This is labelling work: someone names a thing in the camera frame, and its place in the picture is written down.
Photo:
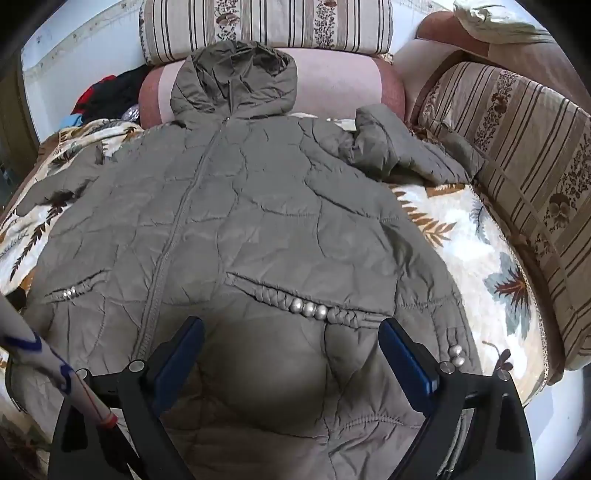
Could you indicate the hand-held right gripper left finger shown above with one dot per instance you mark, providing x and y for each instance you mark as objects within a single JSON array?
[{"x": 181, "y": 361}]

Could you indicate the striped floral sofa cushion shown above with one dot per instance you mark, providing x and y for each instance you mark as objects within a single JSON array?
[
  {"x": 531, "y": 152},
  {"x": 277, "y": 23}
]

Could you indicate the leaf print blanket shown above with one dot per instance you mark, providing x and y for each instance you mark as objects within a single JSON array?
[{"x": 461, "y": 240}]

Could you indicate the pink bolster cushion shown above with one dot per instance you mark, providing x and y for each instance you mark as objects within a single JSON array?
[{"x": 332, "y": 83}]

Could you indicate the olive quilted hooded jacket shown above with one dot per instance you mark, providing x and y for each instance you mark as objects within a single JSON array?
[{"x": 258, "y": 207}]

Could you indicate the pile of dark clothes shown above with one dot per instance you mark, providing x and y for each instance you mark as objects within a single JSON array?
[{"x": 115, "y": 92}]

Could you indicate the brown sofa backrest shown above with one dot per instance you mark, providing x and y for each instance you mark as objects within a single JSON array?
[{"x": 545, "y": 60}]

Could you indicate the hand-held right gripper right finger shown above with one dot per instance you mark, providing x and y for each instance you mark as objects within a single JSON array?
[{"x": 406, "y": 364}]

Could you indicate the light blue cloth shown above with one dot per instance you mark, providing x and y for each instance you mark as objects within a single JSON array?
[{"x": 69, "y": 122}]

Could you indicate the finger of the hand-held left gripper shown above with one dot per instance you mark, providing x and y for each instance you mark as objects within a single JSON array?
[{"x": 122, "y": 443}]

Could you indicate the cream crumpled cloth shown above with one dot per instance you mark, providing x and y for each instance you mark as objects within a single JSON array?
[{"x": 489, "y": 23}]

